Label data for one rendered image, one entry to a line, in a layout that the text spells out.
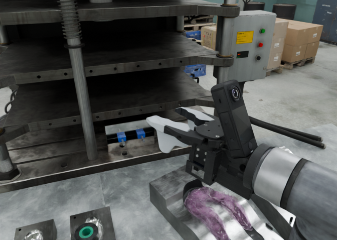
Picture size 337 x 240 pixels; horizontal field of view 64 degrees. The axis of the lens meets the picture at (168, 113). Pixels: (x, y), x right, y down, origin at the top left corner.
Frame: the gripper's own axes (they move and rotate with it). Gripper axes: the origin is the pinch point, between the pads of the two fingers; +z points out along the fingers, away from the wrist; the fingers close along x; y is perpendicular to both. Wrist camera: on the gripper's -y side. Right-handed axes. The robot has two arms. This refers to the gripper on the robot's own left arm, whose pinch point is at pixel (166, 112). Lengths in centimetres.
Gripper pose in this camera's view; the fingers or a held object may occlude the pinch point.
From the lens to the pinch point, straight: 50.8
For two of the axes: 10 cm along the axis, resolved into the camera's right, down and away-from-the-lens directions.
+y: -0.9, 9.2, 3.8
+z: -7.3, -3.2, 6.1
